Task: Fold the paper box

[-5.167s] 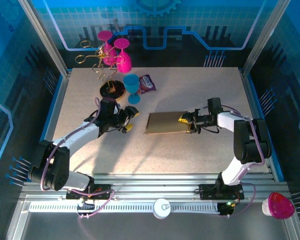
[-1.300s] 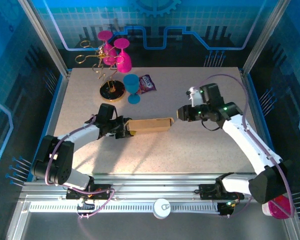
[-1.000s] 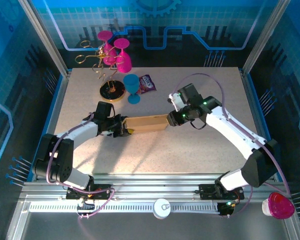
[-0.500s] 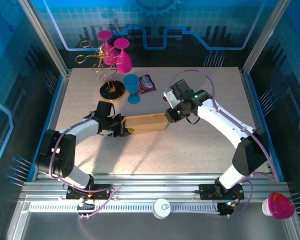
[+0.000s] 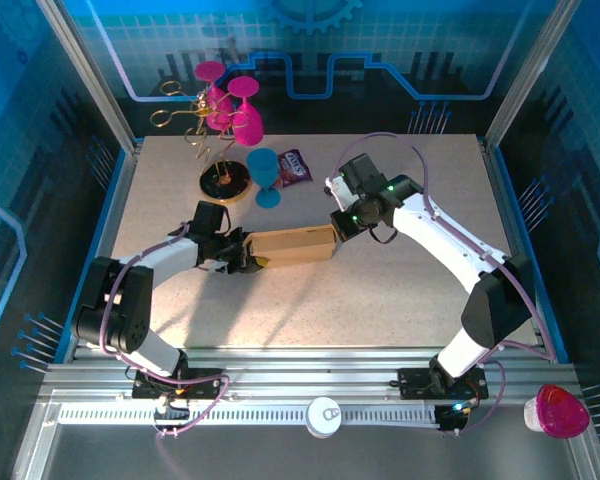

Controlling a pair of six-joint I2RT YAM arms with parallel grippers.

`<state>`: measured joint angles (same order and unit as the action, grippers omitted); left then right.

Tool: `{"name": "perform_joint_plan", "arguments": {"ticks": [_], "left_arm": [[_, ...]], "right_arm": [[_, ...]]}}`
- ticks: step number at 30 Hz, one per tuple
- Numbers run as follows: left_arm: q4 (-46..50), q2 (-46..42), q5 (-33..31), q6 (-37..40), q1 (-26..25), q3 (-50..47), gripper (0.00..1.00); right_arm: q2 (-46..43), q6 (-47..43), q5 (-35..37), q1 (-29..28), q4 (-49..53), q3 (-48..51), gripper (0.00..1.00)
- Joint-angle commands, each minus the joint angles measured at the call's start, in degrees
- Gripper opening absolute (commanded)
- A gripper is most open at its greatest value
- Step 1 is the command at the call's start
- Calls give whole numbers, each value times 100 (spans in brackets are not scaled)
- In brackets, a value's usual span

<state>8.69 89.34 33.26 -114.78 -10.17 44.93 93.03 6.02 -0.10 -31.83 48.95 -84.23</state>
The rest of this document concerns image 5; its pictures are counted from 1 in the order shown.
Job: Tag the brown cardboard paper box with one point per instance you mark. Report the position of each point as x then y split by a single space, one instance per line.
295 245

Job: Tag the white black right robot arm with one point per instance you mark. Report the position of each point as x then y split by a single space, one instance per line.
445 235

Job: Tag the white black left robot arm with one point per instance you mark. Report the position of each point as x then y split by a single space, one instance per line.
170 255

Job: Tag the blue plastic goblet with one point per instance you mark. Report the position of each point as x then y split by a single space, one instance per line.
264 167

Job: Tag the purple candy bag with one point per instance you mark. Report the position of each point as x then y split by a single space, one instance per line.
294 169

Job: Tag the pink wine glass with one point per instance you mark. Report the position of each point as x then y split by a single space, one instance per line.
247 129
214 117

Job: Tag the black controller board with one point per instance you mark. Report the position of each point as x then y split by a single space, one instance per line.
452 417

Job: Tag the white cup with pink lid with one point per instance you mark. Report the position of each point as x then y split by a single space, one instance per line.
560 412

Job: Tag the aluminium frame rail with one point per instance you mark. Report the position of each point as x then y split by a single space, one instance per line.
300 372

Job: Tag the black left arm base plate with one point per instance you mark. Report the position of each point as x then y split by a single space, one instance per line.
205 382

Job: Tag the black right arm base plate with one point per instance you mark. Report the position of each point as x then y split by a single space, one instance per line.
415 385

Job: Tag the aluminium frame post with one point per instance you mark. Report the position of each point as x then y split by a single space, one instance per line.
90 80
525 70

